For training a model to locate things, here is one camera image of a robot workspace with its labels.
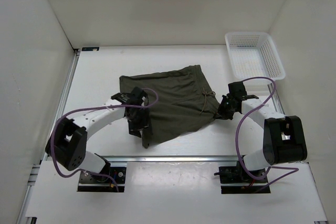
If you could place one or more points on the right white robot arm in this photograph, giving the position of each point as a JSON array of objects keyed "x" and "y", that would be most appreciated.
[{"x": 283, "y": 137}]

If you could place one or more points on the aluminium rail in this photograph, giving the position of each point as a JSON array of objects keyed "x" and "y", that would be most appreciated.
[
  {"x": 215, "y": 158},
  {"x": 276, "y": 99},
  {"x": 59, "y": 112}
]

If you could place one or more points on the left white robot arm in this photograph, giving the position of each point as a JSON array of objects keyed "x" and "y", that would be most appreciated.
[{"x": 67, "y": 144}]

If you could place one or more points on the aluminium front rail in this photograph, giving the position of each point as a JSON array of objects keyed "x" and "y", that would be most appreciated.
[{"x": 215, "y": 158}]

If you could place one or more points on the aluminium left rail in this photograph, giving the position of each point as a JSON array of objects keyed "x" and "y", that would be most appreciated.
[{"x": 59, "y": 112}]

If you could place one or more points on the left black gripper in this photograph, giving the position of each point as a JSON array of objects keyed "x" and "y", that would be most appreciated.
[{"x": 134, "y": 128}]

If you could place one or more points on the blue corner label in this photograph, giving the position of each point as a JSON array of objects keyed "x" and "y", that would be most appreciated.
[{"x": 90, "y": 48}]

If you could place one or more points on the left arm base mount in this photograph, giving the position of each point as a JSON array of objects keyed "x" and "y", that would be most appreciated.
[{"x": 98, "y": 184}]

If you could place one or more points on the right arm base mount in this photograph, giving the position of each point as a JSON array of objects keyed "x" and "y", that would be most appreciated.
[{"x": 235, "y": 181}]

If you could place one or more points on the white plastic basket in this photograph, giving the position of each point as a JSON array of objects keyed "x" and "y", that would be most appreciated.
[{"x": 253, "y": 54}]

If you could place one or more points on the olive green shorts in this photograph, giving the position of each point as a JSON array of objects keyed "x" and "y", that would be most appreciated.
[{"x": 185, "y": 102}]

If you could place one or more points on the aluminium right rail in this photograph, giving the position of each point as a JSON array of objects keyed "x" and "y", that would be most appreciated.
[{"x": 276, "y": 99}]

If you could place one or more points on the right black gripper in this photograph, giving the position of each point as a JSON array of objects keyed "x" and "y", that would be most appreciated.
[{"x": 221, "y": 114}]

